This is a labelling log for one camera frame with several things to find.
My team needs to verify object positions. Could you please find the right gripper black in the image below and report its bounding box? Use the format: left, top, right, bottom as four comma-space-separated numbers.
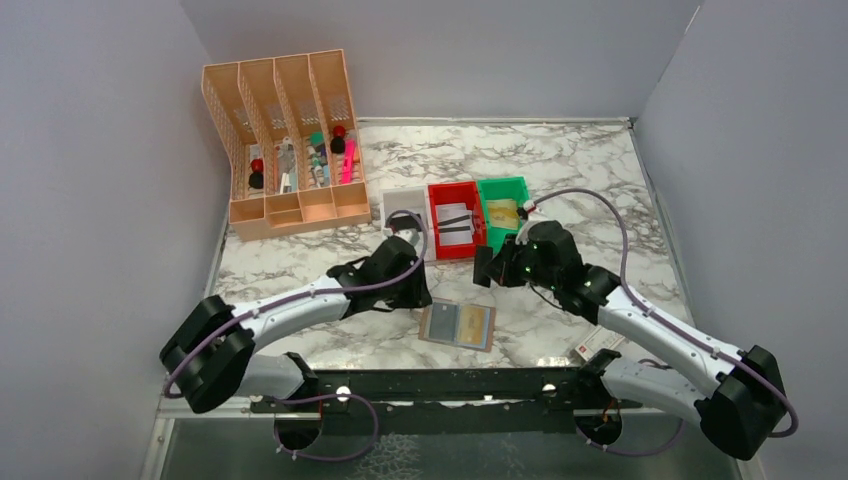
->
483, 233, 560, 291

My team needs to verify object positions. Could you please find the white card black stripe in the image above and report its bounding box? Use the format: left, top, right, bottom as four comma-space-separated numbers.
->
437, 211, 482, 246

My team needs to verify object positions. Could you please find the brown leather card holder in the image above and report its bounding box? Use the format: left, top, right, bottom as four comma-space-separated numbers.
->
418, 299, 496, 352

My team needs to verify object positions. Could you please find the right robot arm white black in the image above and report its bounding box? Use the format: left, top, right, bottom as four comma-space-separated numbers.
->
474, 221, 798, 460

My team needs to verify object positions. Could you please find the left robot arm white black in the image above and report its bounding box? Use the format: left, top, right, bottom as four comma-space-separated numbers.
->
159, 236, 432, 414

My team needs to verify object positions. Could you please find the white card in red bin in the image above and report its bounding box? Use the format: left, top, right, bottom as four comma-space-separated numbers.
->
435, 203, 473, 228

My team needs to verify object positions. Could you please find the grey card in holder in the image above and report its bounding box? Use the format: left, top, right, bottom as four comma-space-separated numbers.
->
426, 302, 460, 342

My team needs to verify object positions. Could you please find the gold card in holder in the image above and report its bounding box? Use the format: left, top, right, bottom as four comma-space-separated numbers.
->
456, 305, 492, 350

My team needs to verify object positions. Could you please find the white plastic bin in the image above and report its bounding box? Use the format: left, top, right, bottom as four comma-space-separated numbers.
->
379, 186, 436, 262

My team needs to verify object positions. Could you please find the green plastic bin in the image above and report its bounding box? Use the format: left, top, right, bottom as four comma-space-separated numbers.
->
477, 177, 529, 252

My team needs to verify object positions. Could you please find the red plastic bin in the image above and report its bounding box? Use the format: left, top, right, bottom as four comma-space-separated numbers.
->
427, 181, 487, 260

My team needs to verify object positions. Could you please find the white label with red mark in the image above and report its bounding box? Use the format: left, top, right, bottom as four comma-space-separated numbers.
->
573, 326, 625, 361

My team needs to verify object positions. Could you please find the pink highlighter marker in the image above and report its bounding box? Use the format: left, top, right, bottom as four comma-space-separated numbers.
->
340, 139, 357, 184

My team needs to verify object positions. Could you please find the red black stamp right slot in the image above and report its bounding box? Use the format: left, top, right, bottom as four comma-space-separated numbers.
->
330, 125, 347, 155

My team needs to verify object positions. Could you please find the red black stamp slot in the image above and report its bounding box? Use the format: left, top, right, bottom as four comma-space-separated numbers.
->
248, 158, 264, 190
330, 125, 347, 155

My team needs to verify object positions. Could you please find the red black stamp left slot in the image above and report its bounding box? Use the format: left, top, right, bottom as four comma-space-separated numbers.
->
248, 158, 264, 190

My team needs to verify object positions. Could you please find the peach plastic desk organizer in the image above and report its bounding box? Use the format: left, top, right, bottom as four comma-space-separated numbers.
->
201, 49, 372, 241

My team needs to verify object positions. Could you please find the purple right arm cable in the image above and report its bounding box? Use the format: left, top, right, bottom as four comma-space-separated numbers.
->
523, 187, 800, 440

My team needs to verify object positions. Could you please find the black mounting rail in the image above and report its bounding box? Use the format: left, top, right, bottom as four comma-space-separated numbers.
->
250, 367, 611, 436

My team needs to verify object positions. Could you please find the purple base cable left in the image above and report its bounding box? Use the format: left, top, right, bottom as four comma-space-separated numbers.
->
272, 394, 380, 464

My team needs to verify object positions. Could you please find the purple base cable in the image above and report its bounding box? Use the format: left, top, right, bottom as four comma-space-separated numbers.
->
272, 394, 380, 464
573, 410, 687, 458

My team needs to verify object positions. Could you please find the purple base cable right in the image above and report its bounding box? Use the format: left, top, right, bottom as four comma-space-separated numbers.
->
573, 410, 687, 458

